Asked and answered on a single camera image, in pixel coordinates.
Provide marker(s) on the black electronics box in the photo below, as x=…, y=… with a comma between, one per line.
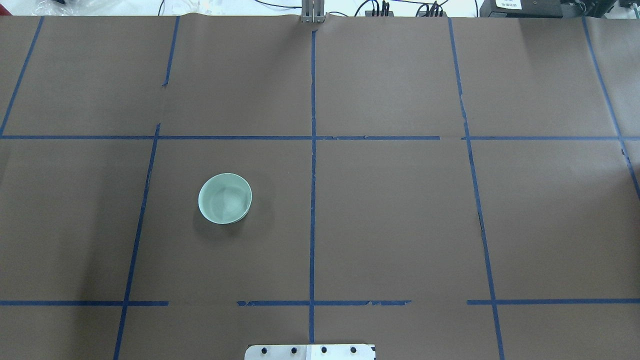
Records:
x=521, y=9

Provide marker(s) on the light green bowl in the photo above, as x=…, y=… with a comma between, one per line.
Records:
x=225, y=198

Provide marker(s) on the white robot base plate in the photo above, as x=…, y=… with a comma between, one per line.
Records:
x=338, y=351

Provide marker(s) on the grey aluminium frame post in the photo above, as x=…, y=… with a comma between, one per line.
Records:
x=313, y=11

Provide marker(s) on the black power strip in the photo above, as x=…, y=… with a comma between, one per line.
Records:
x=384, y=9

